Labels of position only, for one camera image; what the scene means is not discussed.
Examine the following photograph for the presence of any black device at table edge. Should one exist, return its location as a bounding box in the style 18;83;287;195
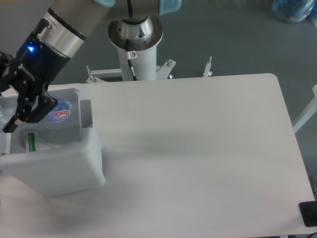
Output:
299;201;317;227

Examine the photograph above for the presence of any metal levelling foot bolt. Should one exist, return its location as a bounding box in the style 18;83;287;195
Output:
203;56;213;77

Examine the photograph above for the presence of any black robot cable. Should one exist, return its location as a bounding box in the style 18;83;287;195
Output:
125;0;138;81

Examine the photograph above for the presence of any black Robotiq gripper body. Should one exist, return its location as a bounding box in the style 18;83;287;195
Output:
5;32;70;98

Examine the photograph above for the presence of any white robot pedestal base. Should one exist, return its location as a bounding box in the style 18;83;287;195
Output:
86;13;177;84

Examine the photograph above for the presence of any blue plastic bag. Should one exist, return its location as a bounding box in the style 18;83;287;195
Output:
271;0;317;23

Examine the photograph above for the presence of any clear plastic water bottle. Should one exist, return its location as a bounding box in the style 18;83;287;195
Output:
40;97;72;124

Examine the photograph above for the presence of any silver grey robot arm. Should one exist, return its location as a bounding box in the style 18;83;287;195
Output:
0;0;182;133

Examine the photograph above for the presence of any white plastic trash can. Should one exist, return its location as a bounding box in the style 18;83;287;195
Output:
0;83;105;196

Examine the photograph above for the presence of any white frame leg right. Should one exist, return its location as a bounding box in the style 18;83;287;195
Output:
293;85;317;133

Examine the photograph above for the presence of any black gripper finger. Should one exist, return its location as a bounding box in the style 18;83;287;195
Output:
2;90;58;133
0;51;14;95

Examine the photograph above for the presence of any clear plastic bag green label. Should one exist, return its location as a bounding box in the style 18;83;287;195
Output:
0;96;82;156

